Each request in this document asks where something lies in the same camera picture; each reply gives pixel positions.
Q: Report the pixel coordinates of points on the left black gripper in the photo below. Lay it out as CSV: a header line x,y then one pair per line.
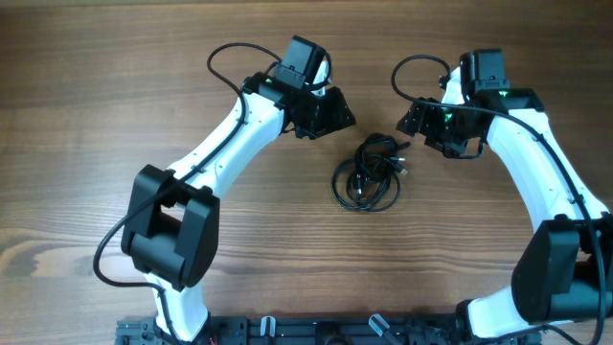
x,y
337,117

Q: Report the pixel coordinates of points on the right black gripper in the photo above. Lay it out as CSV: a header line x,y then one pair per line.
x,y
420,117

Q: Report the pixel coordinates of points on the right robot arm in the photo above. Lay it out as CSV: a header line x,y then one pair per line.
x,y
565,273

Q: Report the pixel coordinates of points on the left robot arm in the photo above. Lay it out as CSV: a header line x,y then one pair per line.
x,y
172,227

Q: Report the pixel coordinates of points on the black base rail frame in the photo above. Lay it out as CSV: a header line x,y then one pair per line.
x,y
431,329

